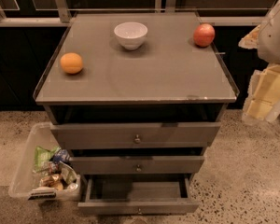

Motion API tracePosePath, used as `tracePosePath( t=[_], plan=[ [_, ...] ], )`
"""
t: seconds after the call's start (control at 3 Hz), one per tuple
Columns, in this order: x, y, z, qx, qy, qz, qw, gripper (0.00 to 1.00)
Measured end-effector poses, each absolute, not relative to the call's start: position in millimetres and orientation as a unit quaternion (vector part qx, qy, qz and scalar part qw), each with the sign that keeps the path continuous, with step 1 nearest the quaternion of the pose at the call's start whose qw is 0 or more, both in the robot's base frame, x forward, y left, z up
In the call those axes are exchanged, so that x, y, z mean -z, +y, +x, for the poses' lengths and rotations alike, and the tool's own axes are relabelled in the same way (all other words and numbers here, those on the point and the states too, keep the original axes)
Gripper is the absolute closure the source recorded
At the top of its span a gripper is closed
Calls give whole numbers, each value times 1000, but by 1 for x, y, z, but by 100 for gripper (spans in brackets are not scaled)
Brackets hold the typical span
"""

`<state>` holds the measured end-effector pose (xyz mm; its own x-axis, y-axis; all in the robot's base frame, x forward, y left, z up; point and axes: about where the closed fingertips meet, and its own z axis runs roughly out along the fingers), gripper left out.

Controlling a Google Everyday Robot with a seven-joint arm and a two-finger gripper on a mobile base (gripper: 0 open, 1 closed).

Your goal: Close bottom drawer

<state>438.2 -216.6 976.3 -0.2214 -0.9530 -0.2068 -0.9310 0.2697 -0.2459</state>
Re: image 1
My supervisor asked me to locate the clear plastic bin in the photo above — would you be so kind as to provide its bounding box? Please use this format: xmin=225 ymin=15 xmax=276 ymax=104
xmin=8 ymin=122 xmax=81 ymax=201

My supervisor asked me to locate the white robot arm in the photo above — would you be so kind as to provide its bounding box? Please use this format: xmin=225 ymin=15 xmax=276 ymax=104
xmin=238 ymin=0 xmax=280 ymax=124

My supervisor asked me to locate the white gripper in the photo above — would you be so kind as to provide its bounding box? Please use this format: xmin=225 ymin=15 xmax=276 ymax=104
xmin=242 ymin=63 xmax=280 ymax=125

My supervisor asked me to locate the white barcode label packet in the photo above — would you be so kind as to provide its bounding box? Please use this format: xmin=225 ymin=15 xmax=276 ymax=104
xmin=28 ymin=187 xmax=57 ymax=200

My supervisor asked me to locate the red apple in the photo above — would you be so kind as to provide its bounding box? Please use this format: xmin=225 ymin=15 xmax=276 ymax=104
xmin=193 ymin=23 xmax=216 ymax=48

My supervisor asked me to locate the orange fruit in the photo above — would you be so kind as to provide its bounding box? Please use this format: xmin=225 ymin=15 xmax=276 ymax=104
xmin=60 ymin=52 xmax=83 ymax=75

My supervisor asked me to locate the metal railing frame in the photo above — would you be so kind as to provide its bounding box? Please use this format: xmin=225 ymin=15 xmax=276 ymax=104
xmin=0 ymin=0 xmax=278 ymax=25

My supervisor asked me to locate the grey drawer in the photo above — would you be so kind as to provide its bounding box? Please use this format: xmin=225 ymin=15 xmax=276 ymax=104
xmin=50 ymin=122 xmax=220 ymax=150
xmin=77 ymin=174 xmax=199 ymax=215
xmin=70 ymin=156 xmax=204 ymax=175

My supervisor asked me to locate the blue snack packet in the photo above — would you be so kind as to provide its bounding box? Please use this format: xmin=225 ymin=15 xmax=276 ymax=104
xmin=52 ymin=149 xmax=70 ymax=163

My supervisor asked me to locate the grey bottom drawer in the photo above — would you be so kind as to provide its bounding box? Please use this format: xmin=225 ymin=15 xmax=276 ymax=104
xmin=77 ymin=174 xmax=199 ymax=215

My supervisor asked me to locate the brown snack packet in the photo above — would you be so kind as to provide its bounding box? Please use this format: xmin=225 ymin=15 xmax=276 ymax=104
xmin=39 ymin=174 xmax=63 ymax=190

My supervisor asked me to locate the grey drawer cabinet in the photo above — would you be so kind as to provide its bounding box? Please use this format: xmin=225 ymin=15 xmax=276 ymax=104
xmin=33 ymin=11 xmax=240 ymax=147

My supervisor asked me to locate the white green snack bag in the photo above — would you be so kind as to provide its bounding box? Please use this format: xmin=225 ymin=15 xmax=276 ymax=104
xmin=59 ymin=161 xmax=77 ymax=185

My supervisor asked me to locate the grey middle drawer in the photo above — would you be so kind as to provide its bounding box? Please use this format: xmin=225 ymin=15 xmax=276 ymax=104
xmin=70 ymin=156 xmax=204 ymax=175

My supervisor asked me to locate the grey top drawer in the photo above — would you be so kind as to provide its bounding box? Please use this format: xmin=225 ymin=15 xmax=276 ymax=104
xmin=50 ymin=122 xmax=220 ymax=150

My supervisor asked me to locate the white ceramic bowl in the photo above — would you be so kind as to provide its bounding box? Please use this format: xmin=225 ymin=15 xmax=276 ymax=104
xmin=114 ymin=22 xmax=148 ymax=50

